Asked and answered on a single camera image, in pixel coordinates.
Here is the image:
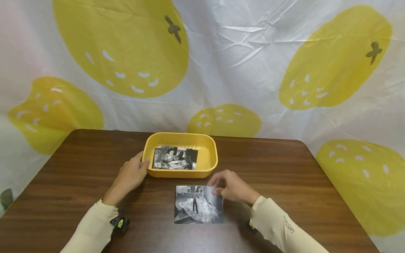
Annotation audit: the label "person's right forearm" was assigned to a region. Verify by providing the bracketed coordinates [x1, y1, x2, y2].
[249, 196, 330, 253]

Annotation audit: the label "person's left forearm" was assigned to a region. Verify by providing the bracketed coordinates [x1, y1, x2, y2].
[59, 199, 120, 253]

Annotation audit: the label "black white photo gown figure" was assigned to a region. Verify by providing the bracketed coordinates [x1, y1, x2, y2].
[174, 185, 225, 225]

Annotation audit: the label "person's left hand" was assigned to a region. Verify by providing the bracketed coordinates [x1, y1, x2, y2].
[102, 151, 151, 206]

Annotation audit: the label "person's right hand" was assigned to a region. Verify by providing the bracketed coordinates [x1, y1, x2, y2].
[207, 170, 262, 206]

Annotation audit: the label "yellow plastic tray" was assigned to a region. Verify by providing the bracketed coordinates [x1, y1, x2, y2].
[142, 132, 218, 179]

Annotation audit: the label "black wrist band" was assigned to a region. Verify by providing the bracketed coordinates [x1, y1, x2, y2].
[109, 216, 130, 233]

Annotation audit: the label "black white photo two people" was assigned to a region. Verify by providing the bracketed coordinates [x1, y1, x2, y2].
[152, 145, 199, 170]

